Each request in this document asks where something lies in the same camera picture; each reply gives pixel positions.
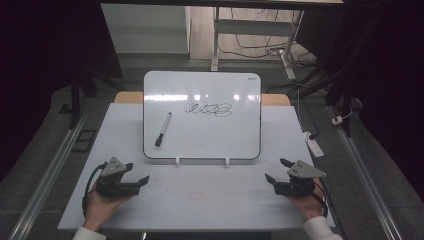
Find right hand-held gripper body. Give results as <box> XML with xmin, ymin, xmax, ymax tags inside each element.
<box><xmin>274</xmin><ymin>159</ymin><xmax>328</xmax><ymax>198</ymax></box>

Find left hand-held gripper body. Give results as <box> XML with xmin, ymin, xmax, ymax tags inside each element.
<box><xmin>95</xmin><ymin>156</ymin><xmax>141</xmax><ymax>198</ymax></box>

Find white marker with black cap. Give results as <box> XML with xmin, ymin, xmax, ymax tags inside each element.
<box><xmin>154</xmin><ymin>112</ymin><xmax>173</xmax><ymax>148</ymax></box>

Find white whiteboard with black rim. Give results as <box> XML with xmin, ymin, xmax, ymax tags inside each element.
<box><xmin>142</xmin><ymin>70</ymin><xmax>262</xmax><ymax>161</ymax></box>

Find person's right hand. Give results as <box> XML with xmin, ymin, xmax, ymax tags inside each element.
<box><xmin>285</xmin><ymin>177</ymin><xmax>326</xmax><ymax>222</ymax></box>

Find person's left hand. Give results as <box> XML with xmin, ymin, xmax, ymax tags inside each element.
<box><xmin>82</xmin><ymin>181</ymin><xmax>132</xmax><ymax>232</ymax></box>

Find black floor plate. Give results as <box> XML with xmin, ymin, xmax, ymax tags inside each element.
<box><xmin>71</xmin><ymin>129</ymin><xmax>98</xmax><ymax>154</ymax></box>

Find black metal stand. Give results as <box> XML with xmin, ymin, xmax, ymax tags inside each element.
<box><xmin>59</xmin><ymin>59</ymin><xmax>126</xmax><ymax>130</ymax></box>
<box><xmin>288</xmin><ymin>63</ymin><xmax>363</xmax><ymax>138</ymax></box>

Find white cabinet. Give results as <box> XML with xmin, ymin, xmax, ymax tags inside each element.
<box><xmin>100</xmin><ymin>3</ymin><xmax>192</xmax><ymax>55</ymax></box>

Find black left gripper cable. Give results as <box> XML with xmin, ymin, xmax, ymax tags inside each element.
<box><xmin>81</xmin><ymin>162</ymin><xmax>108</xmax><ymax>218</ymax></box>

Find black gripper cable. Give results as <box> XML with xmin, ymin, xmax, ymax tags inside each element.
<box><xmin>81</xmin><ymin>162</ymin><xmax>108</xmax><ymax>218</ymax></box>
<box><xmin>312</xmin><ymin>181</ymin><xmax>330</xmax><ymax>218</ymax></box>

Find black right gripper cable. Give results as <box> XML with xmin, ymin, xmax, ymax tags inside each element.
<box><xmin>312</xmin><ymin>181</ymin><xmax>330</xmax><ymax>218</ymax></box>

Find metal floor rail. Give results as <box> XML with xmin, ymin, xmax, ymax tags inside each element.
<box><xmin>326</xmin><ymin>104</ymin><xmax>405</xmax><ymax>240</ymax></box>
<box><xmin>7</xmin><ymin>99</ymin><xmax>93</xmax><ymax>240</ymax></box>

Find black floor cables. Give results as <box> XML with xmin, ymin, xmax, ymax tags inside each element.
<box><xmin>218</xmin><ymin>7</ymin><xmax>318</xmax><ymax>69</ymax></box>

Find white desk frame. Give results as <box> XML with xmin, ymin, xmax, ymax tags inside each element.
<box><xmin>210</xmin><ymin>6</ymin><xmax>305</xmax><ymax>81</ymax></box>

